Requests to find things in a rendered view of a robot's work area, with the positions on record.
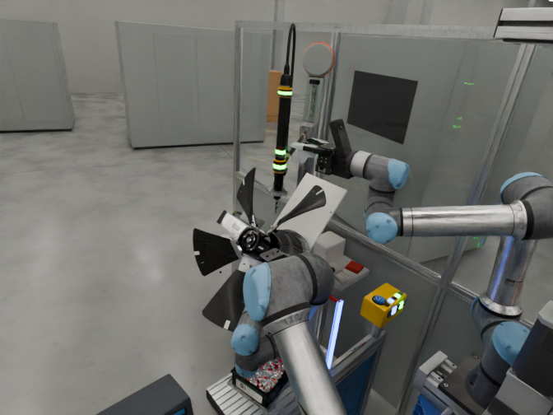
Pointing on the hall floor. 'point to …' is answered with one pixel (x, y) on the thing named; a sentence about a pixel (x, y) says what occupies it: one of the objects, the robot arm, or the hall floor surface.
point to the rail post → (369, 381)
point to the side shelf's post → (320, 321)
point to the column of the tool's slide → (313, 119)
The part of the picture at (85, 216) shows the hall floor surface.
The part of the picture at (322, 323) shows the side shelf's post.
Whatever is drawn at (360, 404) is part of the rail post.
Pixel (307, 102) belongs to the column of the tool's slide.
